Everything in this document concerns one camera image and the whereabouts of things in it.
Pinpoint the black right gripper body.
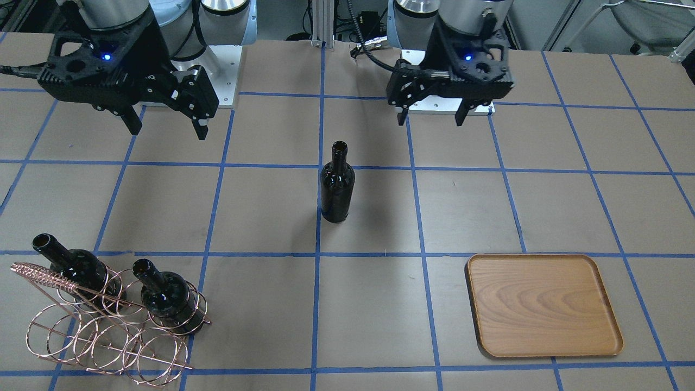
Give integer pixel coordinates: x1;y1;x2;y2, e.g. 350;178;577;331
37;11;179;112

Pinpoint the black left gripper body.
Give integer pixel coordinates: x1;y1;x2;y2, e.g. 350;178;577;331
420;24;515;103

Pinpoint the dark wine bottle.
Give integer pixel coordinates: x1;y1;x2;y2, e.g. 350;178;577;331
32;233;119;295
132;259;191;319
320;141;356;223

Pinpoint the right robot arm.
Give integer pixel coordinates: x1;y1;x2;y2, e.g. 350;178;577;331
5;1;258;140

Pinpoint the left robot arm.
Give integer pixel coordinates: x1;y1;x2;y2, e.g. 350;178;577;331
386;1;515;125

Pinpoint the wooden tray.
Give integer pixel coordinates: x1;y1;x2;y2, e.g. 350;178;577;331
465;254;624;358

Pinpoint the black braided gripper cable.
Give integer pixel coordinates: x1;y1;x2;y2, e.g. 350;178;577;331
345;0;405;74

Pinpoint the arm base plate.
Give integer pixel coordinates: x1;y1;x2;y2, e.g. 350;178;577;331
401;49;496;116
140;45;243;110

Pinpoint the aluminium frame post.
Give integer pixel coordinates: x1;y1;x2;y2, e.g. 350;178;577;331
310;0;336;50

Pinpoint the copper wire bottle basket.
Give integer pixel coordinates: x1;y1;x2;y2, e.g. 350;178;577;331
10;262;191;388

